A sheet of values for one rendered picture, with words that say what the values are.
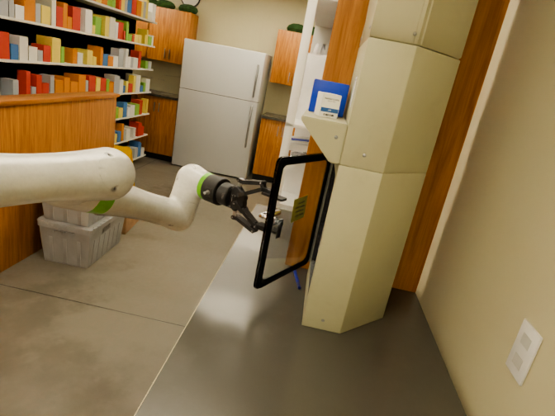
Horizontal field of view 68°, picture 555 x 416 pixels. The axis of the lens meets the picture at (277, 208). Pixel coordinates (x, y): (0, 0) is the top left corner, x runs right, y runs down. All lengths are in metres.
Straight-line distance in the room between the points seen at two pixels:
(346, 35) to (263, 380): 1.02
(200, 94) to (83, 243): 3.47
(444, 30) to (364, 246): 0.55
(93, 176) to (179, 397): 0.49
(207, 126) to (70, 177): 5.30
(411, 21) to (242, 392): 0.90
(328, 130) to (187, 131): 5.31
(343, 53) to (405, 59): 0.39
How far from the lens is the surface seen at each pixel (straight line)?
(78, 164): 0.94
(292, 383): 1.03
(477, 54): 1.47
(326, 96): 1.11
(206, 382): 0.99
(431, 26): 1.09
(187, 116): 6.25
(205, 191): 1.35
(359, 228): 1.09
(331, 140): 1.04
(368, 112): 1.03
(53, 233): 3.35
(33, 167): 0.89
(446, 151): 1.47
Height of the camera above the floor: 1.60
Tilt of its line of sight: 18 degrees down
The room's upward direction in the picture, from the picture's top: 11 degrees clockwise
